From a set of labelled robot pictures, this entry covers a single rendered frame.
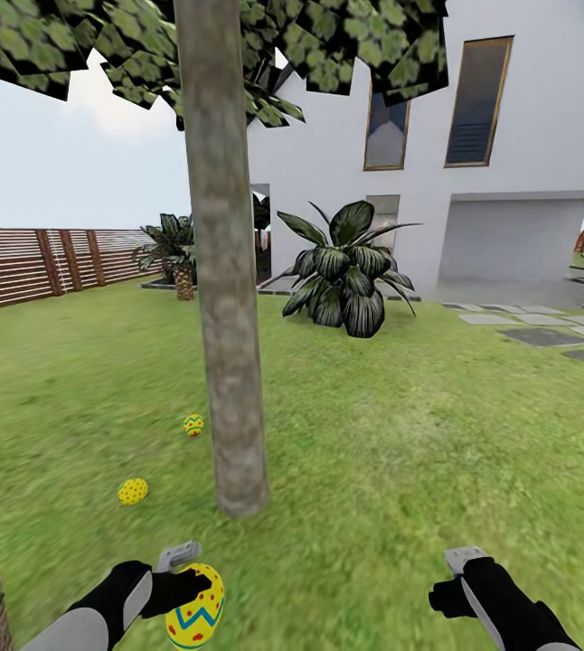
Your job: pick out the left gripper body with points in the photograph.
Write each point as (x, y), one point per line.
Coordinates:
(179, 590)

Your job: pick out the easter egg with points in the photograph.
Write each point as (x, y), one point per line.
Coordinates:
(191, 626)
(194, 425)
(132, 491)

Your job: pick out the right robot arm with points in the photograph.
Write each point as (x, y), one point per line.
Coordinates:
(482, 589)

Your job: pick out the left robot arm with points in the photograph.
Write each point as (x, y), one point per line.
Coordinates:
(101, 619)

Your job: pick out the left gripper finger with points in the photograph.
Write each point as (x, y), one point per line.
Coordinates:
(202, 583)

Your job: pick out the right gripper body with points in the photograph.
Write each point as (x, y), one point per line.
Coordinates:
(452, 601)

